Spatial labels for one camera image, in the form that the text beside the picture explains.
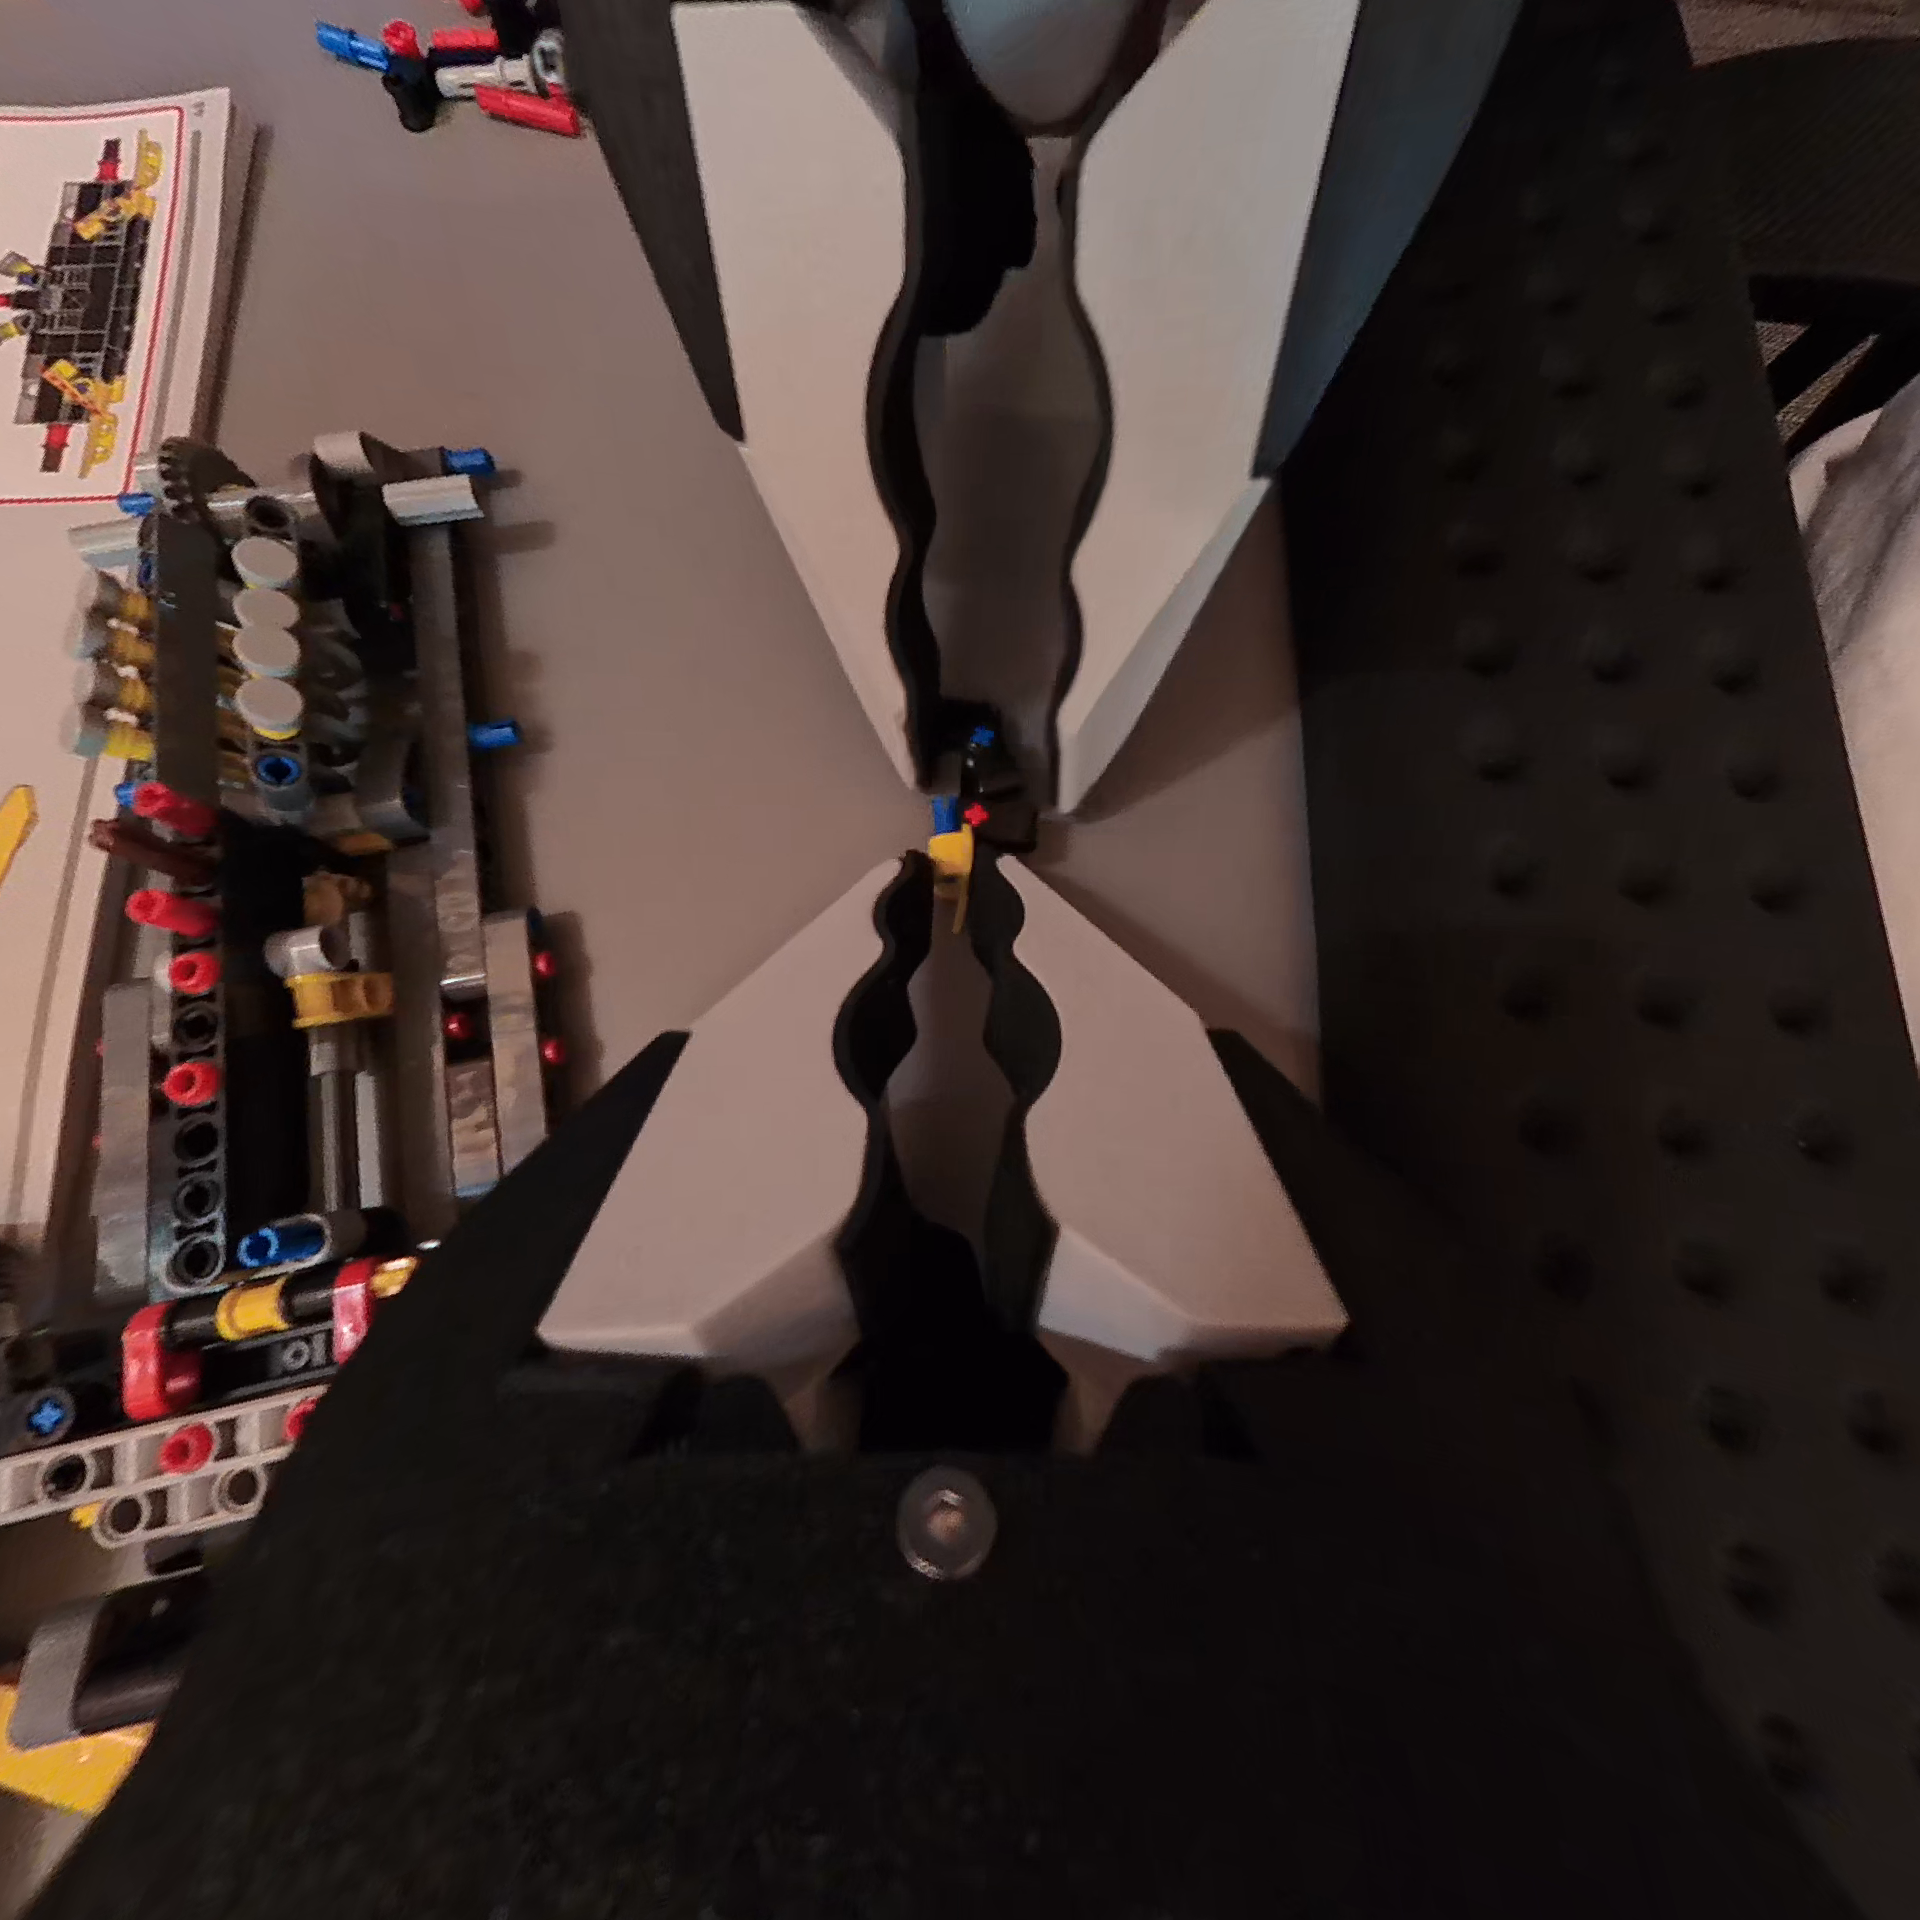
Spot pile of lego pins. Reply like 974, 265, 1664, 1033
314, 0, 587, 142

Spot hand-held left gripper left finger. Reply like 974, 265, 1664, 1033
536, 848, 930, 1420

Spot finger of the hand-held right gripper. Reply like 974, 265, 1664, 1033
673, 0, 962, 797
1048, 0, 1366, 823

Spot lego instruction booklet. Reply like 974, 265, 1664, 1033
0, 87, 257, 1232

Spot black dimpled foam pad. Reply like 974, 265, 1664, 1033
1282, 0, 1920, 1920

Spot lego car chassis assembly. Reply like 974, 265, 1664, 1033
0, 431, 579, 1750

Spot yellow lego panel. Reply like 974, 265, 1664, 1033
0, 1710, 152, 1820

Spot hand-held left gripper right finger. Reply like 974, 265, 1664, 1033
967, 852, 1353, 1429

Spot black lego connector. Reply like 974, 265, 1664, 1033
937, 696, 1043, 852

